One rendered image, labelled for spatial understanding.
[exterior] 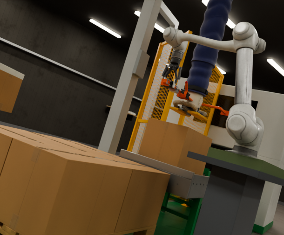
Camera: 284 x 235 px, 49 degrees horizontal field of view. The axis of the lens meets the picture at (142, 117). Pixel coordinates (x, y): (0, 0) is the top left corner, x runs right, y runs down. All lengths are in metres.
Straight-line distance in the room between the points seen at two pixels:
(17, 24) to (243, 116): 9.08
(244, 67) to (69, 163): 1.20
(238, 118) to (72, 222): 1.06
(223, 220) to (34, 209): 1.10
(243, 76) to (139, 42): 2.07
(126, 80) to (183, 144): 1.45
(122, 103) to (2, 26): 7.00
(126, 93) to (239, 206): 2.17
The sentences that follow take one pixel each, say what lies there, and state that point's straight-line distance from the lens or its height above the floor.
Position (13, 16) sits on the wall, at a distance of 10.37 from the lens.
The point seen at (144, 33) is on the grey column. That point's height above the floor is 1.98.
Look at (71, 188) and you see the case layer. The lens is 1.53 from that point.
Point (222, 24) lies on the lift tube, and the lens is 3.15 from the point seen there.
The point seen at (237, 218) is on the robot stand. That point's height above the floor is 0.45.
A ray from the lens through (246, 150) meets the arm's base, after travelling 2.08.
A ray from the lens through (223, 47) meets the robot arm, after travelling 2.37.
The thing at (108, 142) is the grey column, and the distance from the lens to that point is 3.69.
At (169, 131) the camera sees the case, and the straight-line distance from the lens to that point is 2.66.
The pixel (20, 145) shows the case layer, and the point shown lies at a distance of 1.68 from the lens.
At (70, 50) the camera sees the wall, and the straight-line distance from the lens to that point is 11.04.
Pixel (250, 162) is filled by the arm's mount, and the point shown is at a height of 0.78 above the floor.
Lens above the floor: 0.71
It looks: 5 degrees up
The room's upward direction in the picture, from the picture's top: 17 degrees clockwise
